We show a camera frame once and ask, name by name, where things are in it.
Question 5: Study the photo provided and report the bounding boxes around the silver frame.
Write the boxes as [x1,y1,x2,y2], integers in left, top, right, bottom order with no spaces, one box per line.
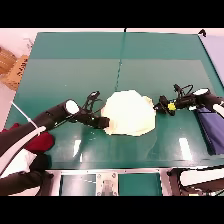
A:
[42,165,224,197]

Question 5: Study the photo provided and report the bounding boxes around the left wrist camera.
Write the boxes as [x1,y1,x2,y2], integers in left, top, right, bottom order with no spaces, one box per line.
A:
[81,90,103,113]

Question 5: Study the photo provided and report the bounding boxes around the white garment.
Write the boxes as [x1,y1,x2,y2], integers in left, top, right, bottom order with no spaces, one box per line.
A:
[0,147,38,180]

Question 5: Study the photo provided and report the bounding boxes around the cream garment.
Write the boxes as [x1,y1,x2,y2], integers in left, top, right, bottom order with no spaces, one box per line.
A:
[100,88,158,137]

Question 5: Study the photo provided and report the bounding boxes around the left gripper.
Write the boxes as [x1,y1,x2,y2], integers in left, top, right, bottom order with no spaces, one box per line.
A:
[85,113,111,130]

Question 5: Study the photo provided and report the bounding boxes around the red garment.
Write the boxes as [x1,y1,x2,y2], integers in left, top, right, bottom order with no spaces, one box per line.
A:
[0,122,56,155]

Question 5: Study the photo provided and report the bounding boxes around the blue garment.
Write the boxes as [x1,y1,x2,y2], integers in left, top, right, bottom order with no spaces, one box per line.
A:
[194,105,224,156]

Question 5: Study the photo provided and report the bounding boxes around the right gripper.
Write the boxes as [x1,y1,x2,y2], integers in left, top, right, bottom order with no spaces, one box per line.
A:
[154,95,178,117]

